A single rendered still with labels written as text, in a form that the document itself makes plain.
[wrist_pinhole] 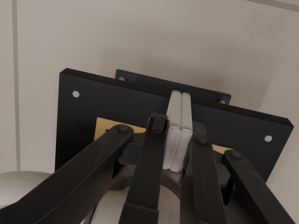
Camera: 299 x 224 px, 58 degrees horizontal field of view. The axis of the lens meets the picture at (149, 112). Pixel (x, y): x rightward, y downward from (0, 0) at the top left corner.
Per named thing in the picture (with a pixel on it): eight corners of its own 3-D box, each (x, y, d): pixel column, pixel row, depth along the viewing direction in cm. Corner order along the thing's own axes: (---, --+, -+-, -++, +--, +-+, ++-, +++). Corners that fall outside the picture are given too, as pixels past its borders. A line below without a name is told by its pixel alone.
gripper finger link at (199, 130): (189, 158, 14) (245, 171, 14) (188, 119, 19) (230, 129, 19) (182, 180, 15) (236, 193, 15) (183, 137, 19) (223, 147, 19)
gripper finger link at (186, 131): (180, 129, 15) (193, 132, 15) (181, 91, 22) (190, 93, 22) (168, 171, 17) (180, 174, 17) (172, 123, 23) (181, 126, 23)
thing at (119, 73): (210, 200, 104) (220, 275, 77) (85, 170, 105) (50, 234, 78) (259, 80, 82) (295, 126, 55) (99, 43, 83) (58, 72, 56)
